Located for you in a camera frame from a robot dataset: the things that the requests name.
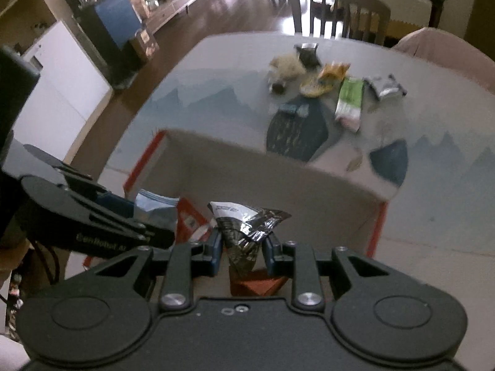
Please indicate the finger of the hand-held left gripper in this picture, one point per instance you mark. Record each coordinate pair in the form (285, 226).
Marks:
(112, 203)
(77, 224)

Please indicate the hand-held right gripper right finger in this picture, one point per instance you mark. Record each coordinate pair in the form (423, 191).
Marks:
(269, 256)

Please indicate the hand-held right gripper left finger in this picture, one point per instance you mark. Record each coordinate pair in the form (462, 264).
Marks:
(216, 254)

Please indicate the silver crinkled snack packet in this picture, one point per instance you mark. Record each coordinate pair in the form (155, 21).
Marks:
(241, 232)

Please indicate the light blue snack packet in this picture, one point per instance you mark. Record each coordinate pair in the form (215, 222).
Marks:
(156, 210)

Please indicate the white and red cardboard box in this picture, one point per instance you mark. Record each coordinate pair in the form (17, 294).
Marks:
(278, 193)

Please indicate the yellow snack packet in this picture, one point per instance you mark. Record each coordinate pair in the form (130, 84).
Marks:
(321, 81)

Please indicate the orange-red snack box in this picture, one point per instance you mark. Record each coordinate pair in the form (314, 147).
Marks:
(257, 284)

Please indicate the red and white snack packet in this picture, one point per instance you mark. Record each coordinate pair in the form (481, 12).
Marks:
(191, 220)

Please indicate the white cabinet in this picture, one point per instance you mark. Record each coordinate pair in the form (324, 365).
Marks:
(65, 73)

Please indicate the wooden shelf unit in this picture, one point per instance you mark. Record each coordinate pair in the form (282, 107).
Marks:
(19, 4)

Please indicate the black cabinet with blue panel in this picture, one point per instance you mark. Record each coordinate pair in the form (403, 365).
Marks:
(112, 31)

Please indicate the brown printed box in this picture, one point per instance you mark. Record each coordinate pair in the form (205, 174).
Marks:
(146, 46)

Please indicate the small blue snack packet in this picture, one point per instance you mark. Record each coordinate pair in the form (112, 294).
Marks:
(294, 110)

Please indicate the small dark snack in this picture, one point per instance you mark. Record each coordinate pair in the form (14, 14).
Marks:
(277, 87)

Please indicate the green snack packet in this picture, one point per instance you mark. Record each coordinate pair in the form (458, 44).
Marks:
(350, 102)

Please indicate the long low wooden sideboard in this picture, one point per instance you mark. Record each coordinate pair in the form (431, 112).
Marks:
(181, 2)

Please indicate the beige fluffy snack pack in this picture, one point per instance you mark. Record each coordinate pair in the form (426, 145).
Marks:
(287, 65)

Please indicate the silver and black snack packet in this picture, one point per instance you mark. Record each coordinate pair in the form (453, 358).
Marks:
(386, 87)

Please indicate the wooden slatted chair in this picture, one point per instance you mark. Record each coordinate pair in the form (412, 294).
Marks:
(340, 4)

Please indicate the pink cloth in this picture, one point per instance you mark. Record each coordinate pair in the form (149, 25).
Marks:
(448, 54)

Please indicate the table with yellow cloth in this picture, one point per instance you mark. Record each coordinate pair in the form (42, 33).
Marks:
(406, 5)

